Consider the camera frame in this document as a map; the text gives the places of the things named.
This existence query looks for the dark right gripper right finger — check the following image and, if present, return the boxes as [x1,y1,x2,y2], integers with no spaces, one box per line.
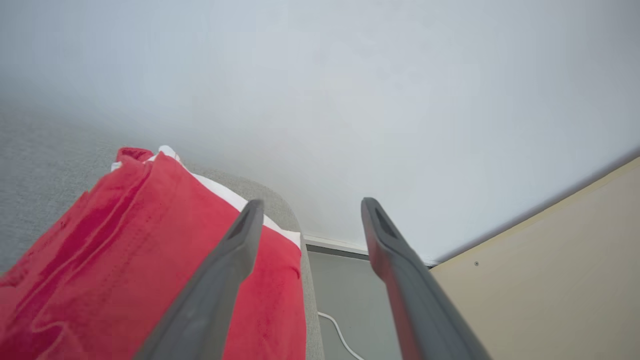
[361,197,493,360]

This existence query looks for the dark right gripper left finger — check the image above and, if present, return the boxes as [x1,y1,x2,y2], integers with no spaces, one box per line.
[132,199,265,360]

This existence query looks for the red shorts white band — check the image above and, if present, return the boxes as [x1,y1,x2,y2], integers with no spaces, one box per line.
[0,145,307,360]

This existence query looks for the red basketball jersey white sleeves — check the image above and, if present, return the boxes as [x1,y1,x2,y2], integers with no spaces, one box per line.
[111,146,157,172]

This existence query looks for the beige wooden panel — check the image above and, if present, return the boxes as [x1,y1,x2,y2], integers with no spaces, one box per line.
[429,156,640,360]

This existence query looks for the grey fabric sofa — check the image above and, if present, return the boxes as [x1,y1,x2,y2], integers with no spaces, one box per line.
[0,115,326,360]

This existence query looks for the white cable on floor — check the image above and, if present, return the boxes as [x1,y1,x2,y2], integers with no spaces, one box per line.
[317,311,366,360]

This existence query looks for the white wall baseboard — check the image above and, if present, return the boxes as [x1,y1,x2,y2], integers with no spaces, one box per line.
[302,234,439,267]

